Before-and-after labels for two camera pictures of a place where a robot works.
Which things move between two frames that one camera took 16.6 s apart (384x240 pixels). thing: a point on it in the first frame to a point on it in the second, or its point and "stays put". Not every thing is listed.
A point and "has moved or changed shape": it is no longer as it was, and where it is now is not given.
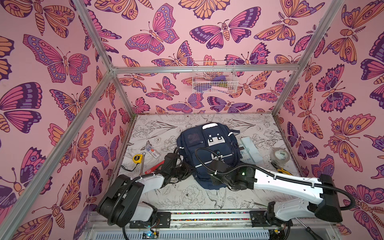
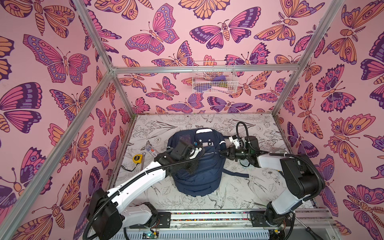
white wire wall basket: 214,77 stays put
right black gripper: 216,167 to 231,152
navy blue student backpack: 203,144 has moved or changed shape
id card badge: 154,152 stays put
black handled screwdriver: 311,232 stays put
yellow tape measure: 137,158 stays put
